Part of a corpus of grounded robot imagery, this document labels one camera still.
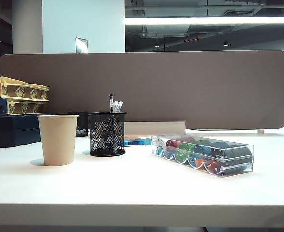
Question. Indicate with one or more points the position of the long white ceiling light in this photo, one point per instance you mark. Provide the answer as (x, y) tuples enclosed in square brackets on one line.
[(204, 20)]

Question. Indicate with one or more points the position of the green poker chip stack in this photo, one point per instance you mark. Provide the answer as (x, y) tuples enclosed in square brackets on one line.
[(181, 157)]

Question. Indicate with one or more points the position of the red poker chip stack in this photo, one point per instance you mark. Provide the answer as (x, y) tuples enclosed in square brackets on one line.
[(213, 167), (171, 143)]

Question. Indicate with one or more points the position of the teal letter puzzle board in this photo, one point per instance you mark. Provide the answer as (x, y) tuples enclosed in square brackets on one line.
[(135, 142)]

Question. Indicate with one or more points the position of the clear plastic poker chip box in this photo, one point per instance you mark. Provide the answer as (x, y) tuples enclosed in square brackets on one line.
[(236, 157)]

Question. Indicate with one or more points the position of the white capped black pen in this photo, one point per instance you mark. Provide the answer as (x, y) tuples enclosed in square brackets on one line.
[(115, 106), (120, 106)]

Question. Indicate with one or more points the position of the red LED ceiling sign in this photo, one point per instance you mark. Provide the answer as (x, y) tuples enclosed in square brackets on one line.
[(192, 40)]

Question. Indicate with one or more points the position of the dark blue tool case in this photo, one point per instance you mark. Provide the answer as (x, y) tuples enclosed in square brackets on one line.
[(11, 131)]

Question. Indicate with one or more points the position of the beige paper cup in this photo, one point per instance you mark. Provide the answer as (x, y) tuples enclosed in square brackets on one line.
[(58, 140)]

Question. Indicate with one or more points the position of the white divider foot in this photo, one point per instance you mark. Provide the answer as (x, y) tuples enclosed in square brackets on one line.
[(260, 131)]

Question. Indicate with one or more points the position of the black clear ballpoint pen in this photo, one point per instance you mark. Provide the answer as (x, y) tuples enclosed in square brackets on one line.
[(111, 102)]

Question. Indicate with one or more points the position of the black mesh pen holder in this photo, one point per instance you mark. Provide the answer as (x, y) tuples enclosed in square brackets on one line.
[(107, 152)]

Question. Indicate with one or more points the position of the black shiny bag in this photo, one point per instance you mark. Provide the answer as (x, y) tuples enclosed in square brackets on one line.
[(82, 121)]

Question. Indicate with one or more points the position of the brown felt desk divider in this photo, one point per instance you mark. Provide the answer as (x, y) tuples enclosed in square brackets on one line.
[(180, 90)]

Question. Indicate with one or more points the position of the white poker chip stack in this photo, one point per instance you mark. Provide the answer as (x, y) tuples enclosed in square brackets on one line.
[(159, 144)]

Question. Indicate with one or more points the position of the round ceiling spotlight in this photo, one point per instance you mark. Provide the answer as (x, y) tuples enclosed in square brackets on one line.
[(157, 46), (226, 44)]

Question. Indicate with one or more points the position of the silver wall sign plate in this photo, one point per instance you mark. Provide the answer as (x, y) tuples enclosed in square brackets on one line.
[(81, 45)]

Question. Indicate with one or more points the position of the black poker chip stack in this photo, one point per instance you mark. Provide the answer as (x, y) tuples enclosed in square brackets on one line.
[(238, 157)]

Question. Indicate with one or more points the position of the yellow orange puzzle box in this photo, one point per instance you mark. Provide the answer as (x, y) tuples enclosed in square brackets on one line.
[(23, 92)]

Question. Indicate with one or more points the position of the orange poker chip stack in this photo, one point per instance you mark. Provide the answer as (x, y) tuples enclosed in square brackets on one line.
[(200, 163)]

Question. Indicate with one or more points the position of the blue poker chip stack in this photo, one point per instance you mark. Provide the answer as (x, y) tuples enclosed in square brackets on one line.
[(202, 150)]

